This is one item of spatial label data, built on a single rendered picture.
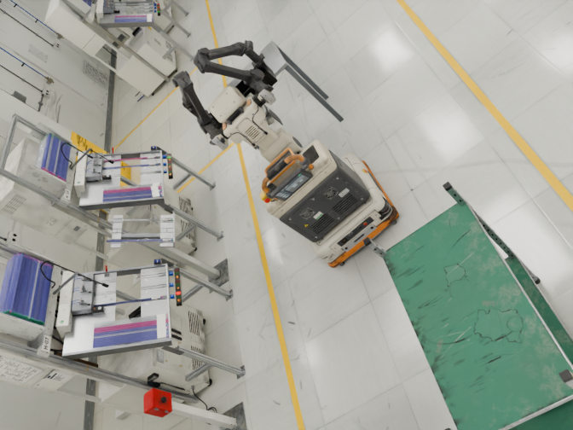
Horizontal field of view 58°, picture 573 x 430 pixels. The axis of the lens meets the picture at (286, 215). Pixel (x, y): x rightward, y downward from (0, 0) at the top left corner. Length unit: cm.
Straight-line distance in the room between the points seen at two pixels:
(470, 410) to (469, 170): 199
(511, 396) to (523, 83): 244
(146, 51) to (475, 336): 658
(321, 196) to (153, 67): 499
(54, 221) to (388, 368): 307
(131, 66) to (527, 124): 574
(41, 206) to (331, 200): 253
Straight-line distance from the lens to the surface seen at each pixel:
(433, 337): 220
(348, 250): 374
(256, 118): 335
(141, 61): 792
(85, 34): 785
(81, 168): 506
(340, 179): 337
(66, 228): 499
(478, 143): 379
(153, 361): 404
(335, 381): 360
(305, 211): 347
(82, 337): 392
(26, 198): 479
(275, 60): 439
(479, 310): 215
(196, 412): 386
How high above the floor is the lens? 283
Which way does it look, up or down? 39 degrees down
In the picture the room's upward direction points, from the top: 55 degrees counter-clockwise
